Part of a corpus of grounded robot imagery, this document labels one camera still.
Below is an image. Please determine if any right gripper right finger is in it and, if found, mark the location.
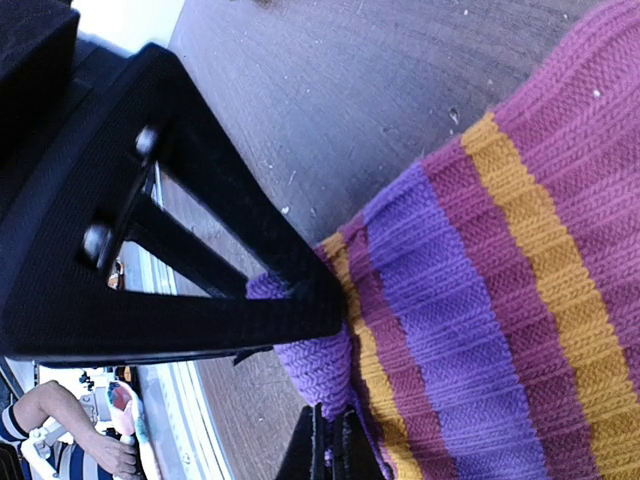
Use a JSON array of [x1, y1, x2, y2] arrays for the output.
[[275, 404, 384, 480]]

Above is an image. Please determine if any front aluminium rail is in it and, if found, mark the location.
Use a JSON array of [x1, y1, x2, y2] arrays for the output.
[[0, 159, 236, 480]]

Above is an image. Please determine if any maroon purple striped sock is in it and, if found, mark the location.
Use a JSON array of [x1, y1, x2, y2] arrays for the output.
[[275, 1, 639, 479]]

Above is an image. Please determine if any person in striped shirt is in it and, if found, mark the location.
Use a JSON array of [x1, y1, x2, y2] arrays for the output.
[[0, 379, 146, 480]]

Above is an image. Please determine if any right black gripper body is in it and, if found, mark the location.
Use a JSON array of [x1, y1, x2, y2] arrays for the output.
[[1, 1, 130, 215]]

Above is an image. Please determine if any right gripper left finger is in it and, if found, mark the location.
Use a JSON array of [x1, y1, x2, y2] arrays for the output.
[[1, 44, 346, 367]]

